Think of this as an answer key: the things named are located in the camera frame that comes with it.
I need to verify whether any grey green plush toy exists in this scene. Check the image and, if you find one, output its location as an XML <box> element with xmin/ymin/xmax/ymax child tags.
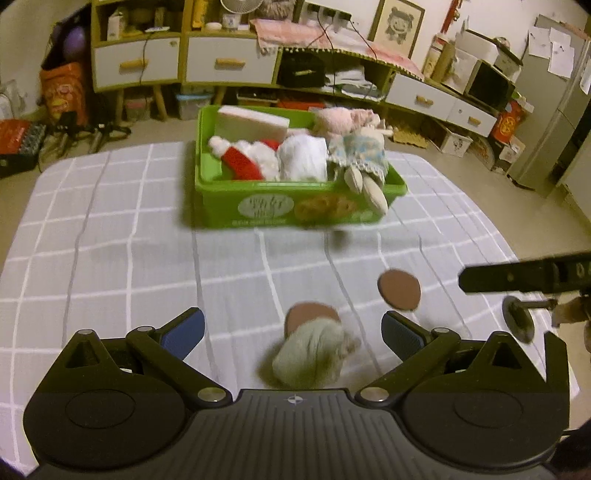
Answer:
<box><xmin>271</xmin><ymin>318</ymin><xmax>362</xmax><ymax>387</ymax></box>

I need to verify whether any red and white santa plush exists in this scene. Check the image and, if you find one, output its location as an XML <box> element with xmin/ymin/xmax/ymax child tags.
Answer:
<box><xmin>208</xmin><ymin>135</ymin><xmax>282</xmax><ymax>182</ymax></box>

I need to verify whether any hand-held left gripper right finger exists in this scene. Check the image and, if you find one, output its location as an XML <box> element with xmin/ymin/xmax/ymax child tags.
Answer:
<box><xmin>355</xmin><ymin>310</ymin><xmax>532</xmax><ymax>408</ymax></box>

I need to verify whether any orange bag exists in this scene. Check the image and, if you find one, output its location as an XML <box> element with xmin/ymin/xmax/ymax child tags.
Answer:
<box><xmin>39</xmin><ymin>62</ymin><xmax>88</xmax><ymax>125</ymax></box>

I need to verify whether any black power cable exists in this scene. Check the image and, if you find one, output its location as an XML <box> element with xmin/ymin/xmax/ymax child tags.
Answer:
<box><xmin>139</xmin><ymin>32</ymin><xmax>151</xmax><ymax>86</ymax></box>

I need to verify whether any red patterned carton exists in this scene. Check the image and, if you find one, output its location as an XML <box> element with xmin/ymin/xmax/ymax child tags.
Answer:
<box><xmin>0</xmin><ymin>119</ymin><xmax>47</xmax><ymax>178</ymax></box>

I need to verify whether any clear storage box blue lid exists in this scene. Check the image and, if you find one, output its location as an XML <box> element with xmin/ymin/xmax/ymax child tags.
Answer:
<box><xmin>175</xmin><ymin>92</ymin><xmax>213</xmax><ymax>121</ymax></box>

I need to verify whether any framed cartoon picture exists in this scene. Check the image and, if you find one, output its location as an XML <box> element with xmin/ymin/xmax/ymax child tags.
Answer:
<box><xmin>368</xmin><ymin>0</ymin><xmax>426</xmax><ymax>58</ymax></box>

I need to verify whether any black microwave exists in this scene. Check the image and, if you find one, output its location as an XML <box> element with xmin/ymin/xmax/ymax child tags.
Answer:
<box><xmin>466</xmin><ymin>60</ymin><xmax>515</xmax><ymax>112</ymax></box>

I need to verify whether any wooden cabinet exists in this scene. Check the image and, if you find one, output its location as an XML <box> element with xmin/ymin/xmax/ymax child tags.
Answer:
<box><xmin>90</xmin><ymin>0</ymin><xmax>525</xmax><ymax>139</ymax></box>

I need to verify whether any red and yellow box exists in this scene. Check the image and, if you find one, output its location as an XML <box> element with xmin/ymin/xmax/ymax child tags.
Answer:
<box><xmin>489</xmin><ymin>99</ymin><xmax>527</xmax><ymax>144</ymax></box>

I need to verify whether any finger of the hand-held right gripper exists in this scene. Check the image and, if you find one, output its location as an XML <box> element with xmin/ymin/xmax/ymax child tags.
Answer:
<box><xmin>458</xmin><ymin>251</ymin><xmax>591</xmax><ymax>296</ymax></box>

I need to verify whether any white foam block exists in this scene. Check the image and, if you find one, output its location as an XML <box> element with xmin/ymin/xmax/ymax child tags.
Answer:
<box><xmin>217</xmin><ymin>105</ymin><xmax>291</xmax><ymax>143</ymax></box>

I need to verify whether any small clear storage box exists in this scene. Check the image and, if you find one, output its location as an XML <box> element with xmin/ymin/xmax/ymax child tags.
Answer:
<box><xmin>124</xmin><ymin>97</ymin><xmax>153</xmax><ymax>121</ymax></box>

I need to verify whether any pink plush toy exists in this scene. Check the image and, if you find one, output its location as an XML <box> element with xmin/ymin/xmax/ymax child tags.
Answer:
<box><xmin>314</xmin><ymin>107</ymin><xmax>386</xmax><ymax>139</ymax></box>

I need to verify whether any pile of papers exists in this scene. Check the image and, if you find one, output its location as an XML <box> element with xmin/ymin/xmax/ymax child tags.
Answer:
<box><xmin>323</xmin><ymin>65</ymin><xmax>386</xmax><ymax>100</ymax></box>

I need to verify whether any white cabinet drawer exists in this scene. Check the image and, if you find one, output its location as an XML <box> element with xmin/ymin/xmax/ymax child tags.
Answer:
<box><xmin>93</xmin><ymin>38</ymin><xmax>180</xmax><ymax>90</ymax></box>
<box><xmin>385</xmin><ymin>73</ymin><xmax>455</xmax><ymax>116</ymax></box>
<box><xmin>186</xmin><ymin>36</ymin><xmax>278</xmax><ymax>85</ymax></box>
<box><xmin>447</xmin><ymin>99</ymin><xmax>502</xmax><ymax>138</ymax></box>

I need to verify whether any brown round coaster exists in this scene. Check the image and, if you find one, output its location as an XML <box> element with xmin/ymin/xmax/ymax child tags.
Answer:
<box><xmin>378</xmin><ymin>269</ymin><xmax>422</xmax><ymax>311</ymax></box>
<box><xmin>285</xmin><ymin>302</ymin><xmax>340</xmax><ymax>340</ymax></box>

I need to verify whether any white plush toy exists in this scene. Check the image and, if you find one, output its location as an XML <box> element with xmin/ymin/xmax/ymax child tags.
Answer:
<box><xmin>276</xmin><ymin>134</ymin><xmax>329</xmax><ymax>182</ymax></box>

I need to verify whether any black tripod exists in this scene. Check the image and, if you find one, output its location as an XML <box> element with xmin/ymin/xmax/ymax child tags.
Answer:
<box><xmin>41</xmin><ymin>111</ymin><xmax>132</xmax><ymax>155</ymax></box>

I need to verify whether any grey checked blanket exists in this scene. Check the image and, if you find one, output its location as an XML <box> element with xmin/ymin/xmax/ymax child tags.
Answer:
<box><xmin>0</xmin><ymin>141</ymin><xmax>583</xmax><ymax>476</ymax></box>

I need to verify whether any grey refrigerator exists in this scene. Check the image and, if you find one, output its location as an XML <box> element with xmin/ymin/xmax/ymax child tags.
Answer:
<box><xmin>505</xmin><ymin>14</ymin><xmax>591</xmax><ymax>199</ymax></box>

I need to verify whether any white power strip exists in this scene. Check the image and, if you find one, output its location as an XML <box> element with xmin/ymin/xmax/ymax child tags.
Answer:
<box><xmin>305</xmin><ymin>2</ymin><xmax>358</xmax><ymax>24</ymax></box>

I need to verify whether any pink table runner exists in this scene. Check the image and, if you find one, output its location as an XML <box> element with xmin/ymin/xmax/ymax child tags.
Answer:
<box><xmin>252</xmin><ymin>18</ymin><xmax>423</xmax><ymax>75</ymax></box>

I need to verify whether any green plastic bin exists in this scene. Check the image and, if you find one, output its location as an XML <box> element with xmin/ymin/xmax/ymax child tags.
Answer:
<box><xmin>194</xmin><ymin>105</ymin><xmax>408</xmax><ymax>230</ymax></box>

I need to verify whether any purple ball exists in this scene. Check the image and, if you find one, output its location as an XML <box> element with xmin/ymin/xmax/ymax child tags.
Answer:
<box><xmin>62</xmin><ymin>25</ymin><xmax>89</xmax><ymax>61</ymax></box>

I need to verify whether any white desk fan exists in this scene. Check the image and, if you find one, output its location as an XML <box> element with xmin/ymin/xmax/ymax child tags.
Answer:
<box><xmin>221</xmin><ymin>0</ymin><xmax>252</xmax><ymax>27</ymax></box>

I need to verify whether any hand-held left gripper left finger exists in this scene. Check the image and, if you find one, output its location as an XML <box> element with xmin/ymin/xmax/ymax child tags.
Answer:
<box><xmin>65</xmin><ymin>308</ymin><xmax>232</xmax><ymax>409</ymax></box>

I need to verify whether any cream rabbit doll blue dress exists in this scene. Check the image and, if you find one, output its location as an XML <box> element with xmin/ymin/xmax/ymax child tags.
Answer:
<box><xmin>327</xmin><ymin>124</ymin><xmax>393</xmax><ymax>215</ymax></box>

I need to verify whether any white printed box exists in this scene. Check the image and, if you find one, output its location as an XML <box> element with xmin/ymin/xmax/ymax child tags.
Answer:
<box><xmin>436</xmin><ymin>121</ymin><xmax>474</xmax><ymax>158</ymax></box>

